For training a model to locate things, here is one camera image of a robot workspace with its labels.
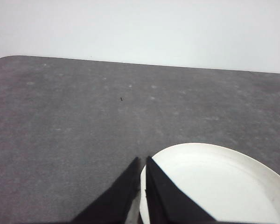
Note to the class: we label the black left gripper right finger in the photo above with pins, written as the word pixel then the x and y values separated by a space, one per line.
pixel 163 200

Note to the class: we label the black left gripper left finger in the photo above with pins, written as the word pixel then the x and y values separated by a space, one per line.
pixel 121 198

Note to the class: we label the white round plate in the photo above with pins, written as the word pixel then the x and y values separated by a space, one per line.
pixel 212 177

